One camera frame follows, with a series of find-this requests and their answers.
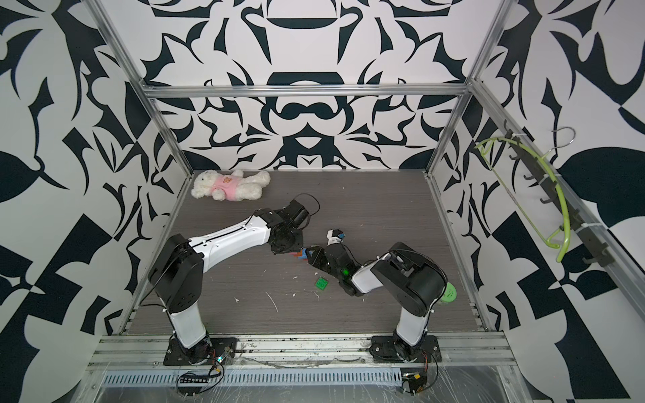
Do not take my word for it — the black connector box right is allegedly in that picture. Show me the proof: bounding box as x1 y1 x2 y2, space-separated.
401 372 428 396

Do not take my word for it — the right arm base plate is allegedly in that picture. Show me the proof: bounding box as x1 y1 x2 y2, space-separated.
369 335 443 363

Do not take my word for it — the green plastic hanger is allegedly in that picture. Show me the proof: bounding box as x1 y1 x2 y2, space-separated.
475 134 574 263

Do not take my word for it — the black wall hook rack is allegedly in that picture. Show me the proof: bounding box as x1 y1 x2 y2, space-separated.
503 122 616 267

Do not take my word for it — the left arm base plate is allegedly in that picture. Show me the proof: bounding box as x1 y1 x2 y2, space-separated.
163 335 238 367

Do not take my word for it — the black connector box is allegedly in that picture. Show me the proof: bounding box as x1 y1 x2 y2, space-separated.
401 372 428 396
176 372 212 395

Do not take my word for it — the black connector box left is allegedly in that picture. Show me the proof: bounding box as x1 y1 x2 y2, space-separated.
176 372 212 395

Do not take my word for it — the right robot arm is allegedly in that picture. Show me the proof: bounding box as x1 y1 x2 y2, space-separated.
302 242 448 349

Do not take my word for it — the dark green lego brick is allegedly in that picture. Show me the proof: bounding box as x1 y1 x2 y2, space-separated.
315 277 329 290

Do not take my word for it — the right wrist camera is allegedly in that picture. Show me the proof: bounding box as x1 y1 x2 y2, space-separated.
327 229 345 246

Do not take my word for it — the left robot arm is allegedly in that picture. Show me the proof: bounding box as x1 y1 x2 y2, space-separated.
148 200 312 349

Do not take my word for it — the white teddy bear pink shirt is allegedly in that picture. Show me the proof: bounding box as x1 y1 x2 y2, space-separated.
191 170 270 202

